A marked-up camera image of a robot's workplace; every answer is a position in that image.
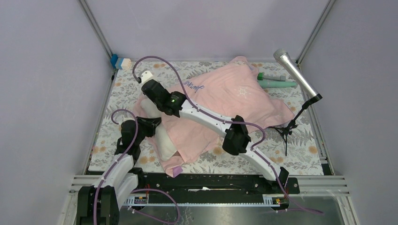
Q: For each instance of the white pillow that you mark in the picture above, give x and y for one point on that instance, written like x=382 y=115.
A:
x=166 y=148

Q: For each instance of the white slotted cable duct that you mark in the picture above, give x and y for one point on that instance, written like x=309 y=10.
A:
x=203 y=199

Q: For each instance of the silver microphone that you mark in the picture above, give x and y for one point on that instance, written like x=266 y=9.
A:
x=283 y=58

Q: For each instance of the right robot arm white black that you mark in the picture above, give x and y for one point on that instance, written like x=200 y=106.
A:
x=234 y=131

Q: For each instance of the blue white block toy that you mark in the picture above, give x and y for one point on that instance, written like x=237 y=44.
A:
x=120 y=63

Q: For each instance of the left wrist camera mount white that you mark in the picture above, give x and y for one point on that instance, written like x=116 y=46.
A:
x=127 y=119

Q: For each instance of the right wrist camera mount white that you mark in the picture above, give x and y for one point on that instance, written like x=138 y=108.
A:
x=145 y=76

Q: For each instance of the floral table cloth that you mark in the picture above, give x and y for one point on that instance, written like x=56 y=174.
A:
x=302 y=155

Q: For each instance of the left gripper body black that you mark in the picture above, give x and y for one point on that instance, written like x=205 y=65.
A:
x=145 y=129

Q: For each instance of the green toy flashlight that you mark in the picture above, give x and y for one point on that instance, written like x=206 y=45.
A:
x=266 y=81

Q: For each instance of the pink purple pillowcase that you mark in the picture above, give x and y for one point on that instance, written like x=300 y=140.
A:
x=230 y=90

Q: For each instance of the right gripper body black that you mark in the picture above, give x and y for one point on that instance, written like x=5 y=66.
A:
x=158 y=106

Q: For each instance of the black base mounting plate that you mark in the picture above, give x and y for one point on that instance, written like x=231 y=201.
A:
x=187 y=184

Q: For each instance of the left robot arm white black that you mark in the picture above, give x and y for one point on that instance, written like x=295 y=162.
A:
x=100 y=202

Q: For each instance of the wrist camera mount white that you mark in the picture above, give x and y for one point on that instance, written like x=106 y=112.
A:
x=127 y=119
x=145 y=76

